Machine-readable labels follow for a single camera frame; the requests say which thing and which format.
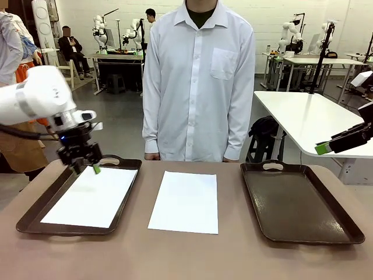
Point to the white A4 paper sheet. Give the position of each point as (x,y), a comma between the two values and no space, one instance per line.
(87,198)
(183,204)

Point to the black plastic stool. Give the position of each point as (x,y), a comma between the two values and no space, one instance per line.
(115,83)

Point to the seated person black clothes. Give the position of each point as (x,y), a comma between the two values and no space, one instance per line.
(70,46)

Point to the bystander orange trousers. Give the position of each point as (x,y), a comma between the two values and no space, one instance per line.
(27,43)

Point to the person's left forearm white sleeve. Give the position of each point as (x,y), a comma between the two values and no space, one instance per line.
(240,128)

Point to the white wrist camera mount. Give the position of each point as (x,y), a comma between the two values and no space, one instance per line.
(364,78)
(98,126)

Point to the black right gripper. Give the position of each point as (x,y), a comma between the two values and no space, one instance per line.
(368,116)

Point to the brown plastic serving tray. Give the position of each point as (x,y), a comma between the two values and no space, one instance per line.
(291,204)
(48,201)

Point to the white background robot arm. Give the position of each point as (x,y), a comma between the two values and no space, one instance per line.
(284,38)
(99,29)
(325,29)
(135,27)

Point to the black backpack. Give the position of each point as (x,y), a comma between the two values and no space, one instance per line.
(263,125)

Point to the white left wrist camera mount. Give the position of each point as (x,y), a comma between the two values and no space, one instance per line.
(98,126)

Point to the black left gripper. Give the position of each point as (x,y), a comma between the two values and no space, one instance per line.
(78,148)

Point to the black step stool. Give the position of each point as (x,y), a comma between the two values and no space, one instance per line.
(262,148)

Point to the person's left hand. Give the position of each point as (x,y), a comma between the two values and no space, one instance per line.
(230,160)

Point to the black camera pole stand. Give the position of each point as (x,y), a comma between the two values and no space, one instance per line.
(323,55)

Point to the white column air conditioner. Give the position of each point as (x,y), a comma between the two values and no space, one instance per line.
(43,26)

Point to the person's right forearm white sleeve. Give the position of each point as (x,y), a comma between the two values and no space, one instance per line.
(153,125)

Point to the grey background monitor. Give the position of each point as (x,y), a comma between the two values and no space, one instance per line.
(110,38)

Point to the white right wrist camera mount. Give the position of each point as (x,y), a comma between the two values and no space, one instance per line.
(364,78)

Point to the background workbench table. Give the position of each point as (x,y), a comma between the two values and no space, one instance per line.
(116,64)

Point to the person torso white shirt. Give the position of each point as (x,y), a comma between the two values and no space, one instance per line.
(198,87)

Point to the background person blurred face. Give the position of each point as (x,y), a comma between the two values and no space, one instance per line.
(150,16)

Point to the white rounded table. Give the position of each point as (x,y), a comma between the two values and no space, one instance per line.
(306,116)

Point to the long white background table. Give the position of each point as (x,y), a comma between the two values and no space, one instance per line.
(306,60)

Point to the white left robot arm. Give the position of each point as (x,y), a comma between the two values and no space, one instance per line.
(38,93)

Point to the white background monitor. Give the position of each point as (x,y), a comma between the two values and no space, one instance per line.
(314,43)

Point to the white folding chair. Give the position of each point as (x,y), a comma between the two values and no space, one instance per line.
(70,73)

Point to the person's right hand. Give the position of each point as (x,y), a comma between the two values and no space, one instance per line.
(152,156)

